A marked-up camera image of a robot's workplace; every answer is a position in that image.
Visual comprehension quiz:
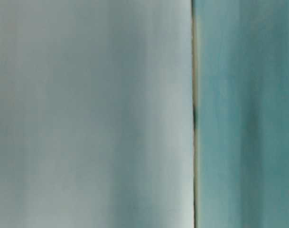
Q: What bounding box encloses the teal table mat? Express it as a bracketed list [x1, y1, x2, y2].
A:
[193, 0, 289, 228]

